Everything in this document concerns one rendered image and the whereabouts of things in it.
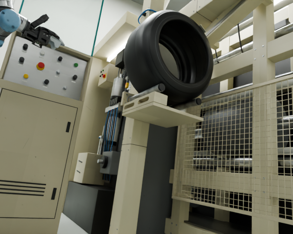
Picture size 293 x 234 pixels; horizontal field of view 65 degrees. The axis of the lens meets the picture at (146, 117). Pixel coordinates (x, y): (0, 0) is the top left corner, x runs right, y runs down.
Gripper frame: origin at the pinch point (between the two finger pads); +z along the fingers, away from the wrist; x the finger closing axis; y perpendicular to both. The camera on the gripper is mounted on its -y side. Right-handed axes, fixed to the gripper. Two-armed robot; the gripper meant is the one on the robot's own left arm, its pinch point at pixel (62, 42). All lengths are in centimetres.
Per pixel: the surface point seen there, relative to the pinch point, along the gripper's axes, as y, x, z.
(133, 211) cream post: 86, 8, 65
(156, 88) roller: 18, 37, 39
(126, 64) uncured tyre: 0.1, 15.2, 34.6
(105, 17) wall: -205, -194, 150
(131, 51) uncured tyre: -4.7, 22.2, 30.9
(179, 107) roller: 18, 32, 70
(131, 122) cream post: 30, 3, 57
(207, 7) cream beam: -57, 46, 74
